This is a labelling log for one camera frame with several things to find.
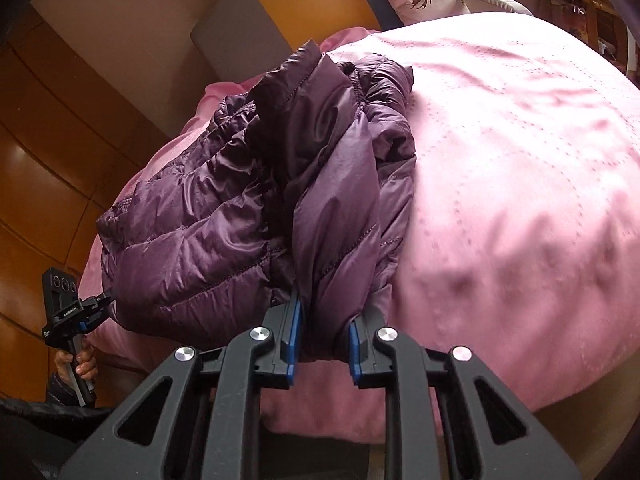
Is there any wooden desk shelf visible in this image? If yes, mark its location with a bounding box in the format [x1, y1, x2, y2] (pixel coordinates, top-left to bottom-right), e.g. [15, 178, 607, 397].
[535, 0, 639, 79]

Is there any purple quilted down jacket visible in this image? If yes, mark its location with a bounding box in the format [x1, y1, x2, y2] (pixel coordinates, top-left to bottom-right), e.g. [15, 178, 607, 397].
[98, 42, 416, 361]

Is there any grey yellow blue headboard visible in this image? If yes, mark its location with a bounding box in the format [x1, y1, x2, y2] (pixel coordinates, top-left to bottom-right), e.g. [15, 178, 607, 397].
[191, 0, 402, 82]

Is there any person left hand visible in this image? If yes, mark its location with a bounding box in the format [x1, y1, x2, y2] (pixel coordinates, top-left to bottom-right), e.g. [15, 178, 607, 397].
[54, 337, 98, 387]

